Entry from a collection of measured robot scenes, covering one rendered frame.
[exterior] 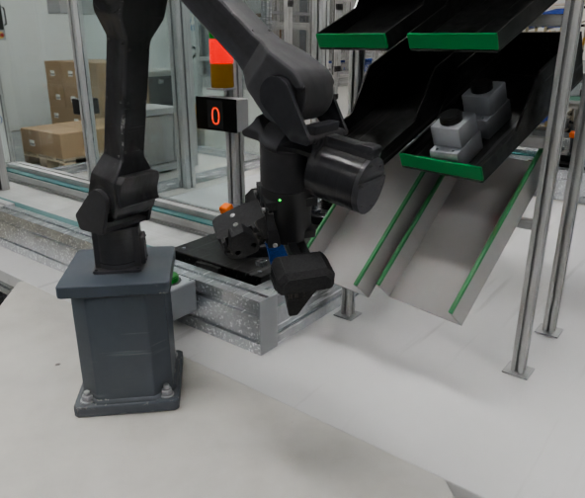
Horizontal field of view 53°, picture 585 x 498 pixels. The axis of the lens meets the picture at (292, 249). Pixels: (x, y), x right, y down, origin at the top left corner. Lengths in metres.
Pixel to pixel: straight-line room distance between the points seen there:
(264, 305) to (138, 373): 0.23
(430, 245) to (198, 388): 0.42
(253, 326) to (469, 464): 0.40
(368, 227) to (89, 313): 0.45
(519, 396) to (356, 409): 0.25
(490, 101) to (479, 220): 0.18
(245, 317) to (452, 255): 0.35
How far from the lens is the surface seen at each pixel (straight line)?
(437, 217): 0.95
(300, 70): 0.57
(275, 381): 0.93
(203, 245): 1.18
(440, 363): 1.00
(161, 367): 0.87
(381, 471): 0.78
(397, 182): 1.00
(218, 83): 1.30
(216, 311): 1.03
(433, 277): 0.89
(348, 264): 0.95
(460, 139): 0.80
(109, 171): 0.78
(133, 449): 0.83
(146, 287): 0.79
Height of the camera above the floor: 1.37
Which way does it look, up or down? 20 degrees down
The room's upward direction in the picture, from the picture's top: straight up
